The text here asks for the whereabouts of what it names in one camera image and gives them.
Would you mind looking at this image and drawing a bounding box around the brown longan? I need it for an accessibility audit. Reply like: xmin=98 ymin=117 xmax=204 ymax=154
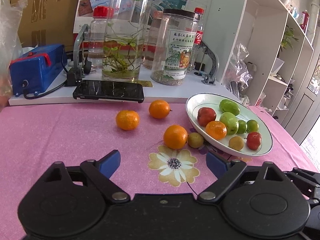
xmin=188 ymin=132 xmax=204 ymax=148
xmin=228 ymin=136 xmax=244 ymax=151

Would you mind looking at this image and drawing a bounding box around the small green tomato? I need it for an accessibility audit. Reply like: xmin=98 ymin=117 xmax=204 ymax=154
xmin=237 ymin=120 xmax=247 ymax=134
xmin=246 ymin=120 xmax=259 ymax=133

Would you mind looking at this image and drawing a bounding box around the large green mango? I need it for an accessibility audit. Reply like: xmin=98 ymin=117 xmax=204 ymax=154
xmin=219 ymin=112 xmax=239 ymax=135
xmin=219 ymin=99 xmax=240 ymax=116

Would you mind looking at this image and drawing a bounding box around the large red tomato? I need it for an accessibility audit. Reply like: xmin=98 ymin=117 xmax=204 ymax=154
xmin=197 ymin=107 xmax=216 ymax=127

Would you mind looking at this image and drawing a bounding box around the small red fruit in plate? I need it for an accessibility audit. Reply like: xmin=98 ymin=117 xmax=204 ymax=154
xmin=246 ymin=132 xmax=262 ymax=151

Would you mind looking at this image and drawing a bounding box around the orange tangerine in plate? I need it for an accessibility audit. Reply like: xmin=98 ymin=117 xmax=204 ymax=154
xmin=205 ymin=121 xmax=227 ymax=140

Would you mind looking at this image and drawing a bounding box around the pink floral tablecloth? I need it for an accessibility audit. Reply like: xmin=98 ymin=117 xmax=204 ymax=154
xmin=0 ymin=101 xmax=318 ymax=240

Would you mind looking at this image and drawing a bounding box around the white oval plate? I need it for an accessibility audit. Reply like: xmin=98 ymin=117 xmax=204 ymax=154
xmin=185 ymin=93 xmax=273 ymax=158

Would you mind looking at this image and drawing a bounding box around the black smartphone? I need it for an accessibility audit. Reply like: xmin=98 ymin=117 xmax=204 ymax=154
xmin=73 ymin=80 xmax=144 ymax=103

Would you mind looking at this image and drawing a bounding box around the orange tangerine with stem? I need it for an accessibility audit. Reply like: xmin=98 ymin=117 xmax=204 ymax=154
xmin=149 ymin=100 xmax=171 ymax=119

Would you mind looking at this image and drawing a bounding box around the white raised board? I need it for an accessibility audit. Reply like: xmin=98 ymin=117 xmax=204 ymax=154
xmin=9 ymin=67 xmax=239 ymax=106

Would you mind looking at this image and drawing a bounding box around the clear plastic bag on shelf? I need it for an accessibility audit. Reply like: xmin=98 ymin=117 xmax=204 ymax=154
xmin=222 ymin=43 xmax=253 ymax=98

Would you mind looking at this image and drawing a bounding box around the blue electric box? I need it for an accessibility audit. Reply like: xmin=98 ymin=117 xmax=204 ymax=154
xmin=9 ymin=44 xmax=67 ymax=97

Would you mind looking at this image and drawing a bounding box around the clear jar with label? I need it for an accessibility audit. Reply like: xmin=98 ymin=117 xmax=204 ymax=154
xmin=151 ymin=9 xmax=199 ymax=86

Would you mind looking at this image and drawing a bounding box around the red-capped cola bottle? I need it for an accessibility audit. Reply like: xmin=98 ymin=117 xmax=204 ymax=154
xmin=187 ymin=7 xmax=204 ymax=74

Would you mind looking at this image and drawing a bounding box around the red-capped clear bottle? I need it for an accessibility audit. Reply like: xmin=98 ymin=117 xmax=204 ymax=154
xmin=88 ymin=6 xmax=114 ymax=69

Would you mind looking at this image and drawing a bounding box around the glass vase with plant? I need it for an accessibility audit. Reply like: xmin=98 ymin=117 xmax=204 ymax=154
xmin=102 ymin=5 xmax=150 ymax=82

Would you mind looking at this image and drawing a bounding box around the green shelf plant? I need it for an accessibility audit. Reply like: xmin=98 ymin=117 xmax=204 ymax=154
xmin=278 ymin=25 xmax=299 ymax=53

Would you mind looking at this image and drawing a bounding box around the bedding poster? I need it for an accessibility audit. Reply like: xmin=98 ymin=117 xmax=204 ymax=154
xmin=73 ymin=0 xmax=193 ymax=34

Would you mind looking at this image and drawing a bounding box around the cardboard box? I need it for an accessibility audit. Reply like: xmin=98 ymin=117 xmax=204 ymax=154
xmin=9 ymin=0 xmax=78 ymax=51

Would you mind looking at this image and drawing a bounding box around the white shelf unit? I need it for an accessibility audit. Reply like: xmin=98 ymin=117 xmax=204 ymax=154
xmin=202 ymin=0 xmax=313 ymax=113

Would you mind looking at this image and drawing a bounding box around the red bottle on shelf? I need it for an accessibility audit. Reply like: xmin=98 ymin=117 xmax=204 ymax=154
xmin=299 ymin=10 xmax=310 ymax=34

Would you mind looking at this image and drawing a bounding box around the clear plastic bag left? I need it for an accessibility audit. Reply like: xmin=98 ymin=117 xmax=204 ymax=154
xmin=0 ymin=0 xmax=28 ymax=109

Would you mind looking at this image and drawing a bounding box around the grey bracket right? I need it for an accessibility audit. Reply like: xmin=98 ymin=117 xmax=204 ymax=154
xmin=200 ymin=41 xmax=220 ymax=86

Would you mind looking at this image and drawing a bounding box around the grey bracket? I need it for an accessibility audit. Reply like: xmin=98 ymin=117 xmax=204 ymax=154
xmin=200 ymin=41 xmax=220 ymax=86
xmin=66 ymin=24 xmax=92 ymax=87

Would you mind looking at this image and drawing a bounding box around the grey bracket left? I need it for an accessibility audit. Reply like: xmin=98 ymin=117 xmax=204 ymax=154
xmin=66 ymin=24 xmax=92 ymax=87

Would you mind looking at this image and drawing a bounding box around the black power cable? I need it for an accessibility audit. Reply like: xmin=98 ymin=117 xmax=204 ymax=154
xmin=23 ymin=79 xmax=68 ymax=100

